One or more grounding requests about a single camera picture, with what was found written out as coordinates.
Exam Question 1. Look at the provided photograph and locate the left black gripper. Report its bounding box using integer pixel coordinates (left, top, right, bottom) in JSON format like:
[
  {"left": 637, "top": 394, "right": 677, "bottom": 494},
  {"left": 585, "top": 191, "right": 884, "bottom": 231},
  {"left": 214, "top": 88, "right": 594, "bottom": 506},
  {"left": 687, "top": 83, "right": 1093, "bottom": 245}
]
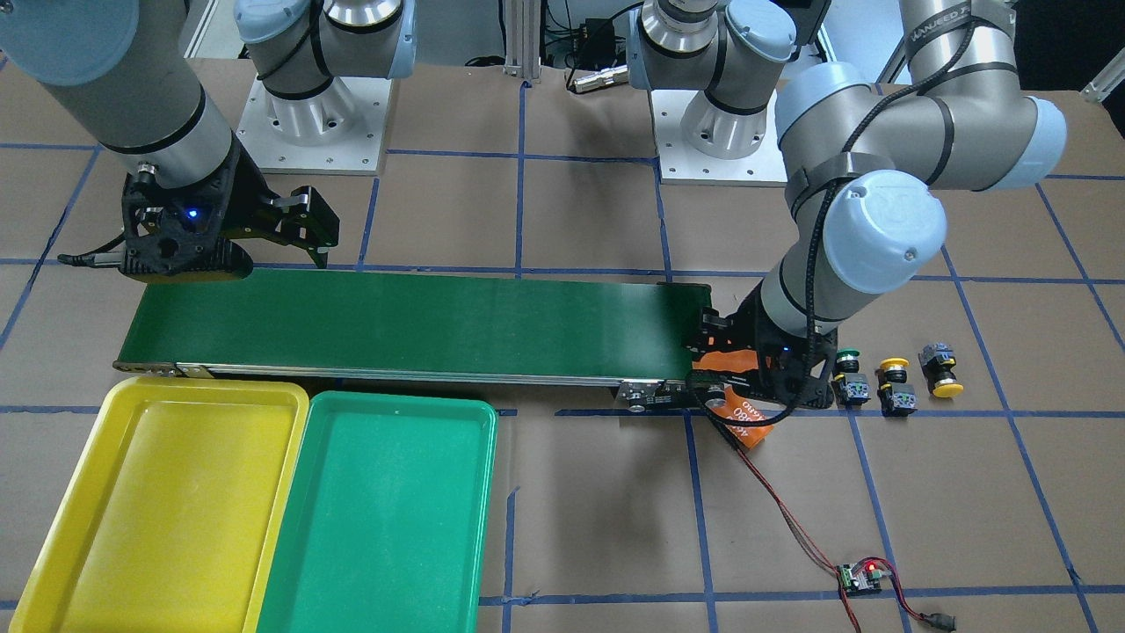
[{"left": 699, "top": 291, "right": 838, "bottom": 410}]

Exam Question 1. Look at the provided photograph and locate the green conveyor belt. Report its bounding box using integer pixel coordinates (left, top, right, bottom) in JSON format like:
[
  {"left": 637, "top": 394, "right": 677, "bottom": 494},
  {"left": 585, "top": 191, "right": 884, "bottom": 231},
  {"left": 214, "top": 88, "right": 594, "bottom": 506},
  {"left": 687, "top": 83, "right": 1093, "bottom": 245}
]
[{"left": 115, "top": 269, "right": 711, "bottom": 388}]

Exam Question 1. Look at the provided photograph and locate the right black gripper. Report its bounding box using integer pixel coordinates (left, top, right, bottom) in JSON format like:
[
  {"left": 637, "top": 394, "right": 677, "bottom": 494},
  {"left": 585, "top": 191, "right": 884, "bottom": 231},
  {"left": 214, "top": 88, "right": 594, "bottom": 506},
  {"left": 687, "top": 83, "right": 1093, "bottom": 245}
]
[{"left": 122, "top": 141, "right": 340, "bottom": 283}]

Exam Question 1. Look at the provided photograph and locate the green plastic tray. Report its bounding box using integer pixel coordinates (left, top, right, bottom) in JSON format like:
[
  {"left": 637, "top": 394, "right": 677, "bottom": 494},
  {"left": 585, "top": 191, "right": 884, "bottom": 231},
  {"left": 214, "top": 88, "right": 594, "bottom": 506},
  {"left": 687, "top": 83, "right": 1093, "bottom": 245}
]
[{"left": 258, "top": 391, "right": 497, "bottom": 632}]

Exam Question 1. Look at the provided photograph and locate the aluminium frame post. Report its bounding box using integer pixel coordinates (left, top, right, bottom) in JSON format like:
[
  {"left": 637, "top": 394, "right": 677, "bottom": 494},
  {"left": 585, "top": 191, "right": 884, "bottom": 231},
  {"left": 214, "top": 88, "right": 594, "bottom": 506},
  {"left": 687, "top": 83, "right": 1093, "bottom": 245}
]
[{"left": 501, "top": 0, "right": 545, "bottom": 84}]

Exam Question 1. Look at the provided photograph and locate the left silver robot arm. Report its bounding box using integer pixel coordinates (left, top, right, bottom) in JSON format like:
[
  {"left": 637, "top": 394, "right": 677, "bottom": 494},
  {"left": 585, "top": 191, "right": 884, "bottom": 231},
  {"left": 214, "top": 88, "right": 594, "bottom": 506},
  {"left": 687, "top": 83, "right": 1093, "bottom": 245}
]
[{"left": 627, "top": 1, "right": 1067, "bottom": 412}]

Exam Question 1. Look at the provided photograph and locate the red black wire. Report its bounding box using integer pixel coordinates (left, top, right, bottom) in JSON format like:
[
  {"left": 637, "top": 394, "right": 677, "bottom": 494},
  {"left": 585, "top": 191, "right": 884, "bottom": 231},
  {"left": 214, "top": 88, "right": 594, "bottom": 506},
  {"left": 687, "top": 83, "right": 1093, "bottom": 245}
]
[{"left": 703, "top": 413, "right": 957, "bottom": 633}]

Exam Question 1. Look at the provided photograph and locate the orange cylinder with 4680 print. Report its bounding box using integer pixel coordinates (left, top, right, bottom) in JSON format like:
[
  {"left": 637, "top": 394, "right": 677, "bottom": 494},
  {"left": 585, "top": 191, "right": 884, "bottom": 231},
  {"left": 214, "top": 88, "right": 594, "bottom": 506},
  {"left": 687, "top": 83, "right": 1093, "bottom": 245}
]
[{"left": 692, "top": 350, "right": 773, "bottom": 449}]

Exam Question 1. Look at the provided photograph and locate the green push button switch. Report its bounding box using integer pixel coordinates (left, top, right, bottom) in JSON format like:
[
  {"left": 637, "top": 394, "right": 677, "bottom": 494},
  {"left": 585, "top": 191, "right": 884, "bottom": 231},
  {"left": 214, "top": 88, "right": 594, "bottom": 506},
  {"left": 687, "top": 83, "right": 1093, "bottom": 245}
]
[{"left": 831, "top": 347, "right": 872, "bottom": 406}]

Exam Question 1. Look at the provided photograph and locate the yellow push button switch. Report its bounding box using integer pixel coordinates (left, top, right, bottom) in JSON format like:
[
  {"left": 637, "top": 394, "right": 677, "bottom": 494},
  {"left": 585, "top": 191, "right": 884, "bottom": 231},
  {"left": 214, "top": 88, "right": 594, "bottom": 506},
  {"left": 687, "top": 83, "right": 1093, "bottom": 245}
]
[
  {"left": 918, "top": 341, "right": 964, "bottom": 399},
  {"left": 878, "top": 358, "right": 918, "bottom": 418}
]

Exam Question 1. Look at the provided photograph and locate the small green circuit board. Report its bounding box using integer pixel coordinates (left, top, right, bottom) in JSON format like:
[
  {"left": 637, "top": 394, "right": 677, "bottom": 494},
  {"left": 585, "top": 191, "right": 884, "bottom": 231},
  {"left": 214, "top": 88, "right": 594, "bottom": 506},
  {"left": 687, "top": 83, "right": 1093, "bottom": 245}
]
[{"left": 835, "top": 557, "right": 893, "bottom": 597}]

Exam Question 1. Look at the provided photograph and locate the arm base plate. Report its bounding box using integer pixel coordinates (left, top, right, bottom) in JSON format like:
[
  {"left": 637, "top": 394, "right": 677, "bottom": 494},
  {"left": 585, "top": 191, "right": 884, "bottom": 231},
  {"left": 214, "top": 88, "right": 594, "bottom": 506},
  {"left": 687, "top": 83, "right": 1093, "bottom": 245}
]
[
  {"left": 234, "top": 76, "right": 396, "bottom": 177},
  {"left": 650, "top": 90, "right": 788, "bottom": 187}
]

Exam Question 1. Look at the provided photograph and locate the yellow plastic tray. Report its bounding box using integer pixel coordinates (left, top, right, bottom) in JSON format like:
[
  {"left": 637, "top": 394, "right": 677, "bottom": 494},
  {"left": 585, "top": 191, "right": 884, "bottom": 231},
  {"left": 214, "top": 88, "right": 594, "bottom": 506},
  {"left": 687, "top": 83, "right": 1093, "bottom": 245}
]
[{"left": 11, "top": 377, "right": 309, "bottom": 632}]

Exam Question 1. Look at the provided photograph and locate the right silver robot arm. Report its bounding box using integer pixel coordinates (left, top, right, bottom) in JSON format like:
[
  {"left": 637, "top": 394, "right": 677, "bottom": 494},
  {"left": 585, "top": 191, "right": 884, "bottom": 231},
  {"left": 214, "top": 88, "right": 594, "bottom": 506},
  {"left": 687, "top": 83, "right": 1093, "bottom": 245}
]
[{"left": 3, "top": 1, "right": 417, "bottom": 284}]

